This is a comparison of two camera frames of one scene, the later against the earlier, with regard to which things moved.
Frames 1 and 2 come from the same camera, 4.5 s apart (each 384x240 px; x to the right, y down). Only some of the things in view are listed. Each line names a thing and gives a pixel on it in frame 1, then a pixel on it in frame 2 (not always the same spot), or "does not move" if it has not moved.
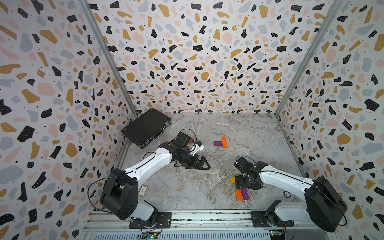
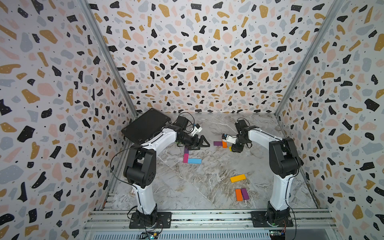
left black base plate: x=164 y=221 does not move
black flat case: x=146 y=127 does not move
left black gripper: x=194 y=165 -> x=195 y=145
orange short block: x=239 y=196 does not move
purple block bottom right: x=244 y=193 does not move
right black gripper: x=238 y=184 -> x=235 y=148
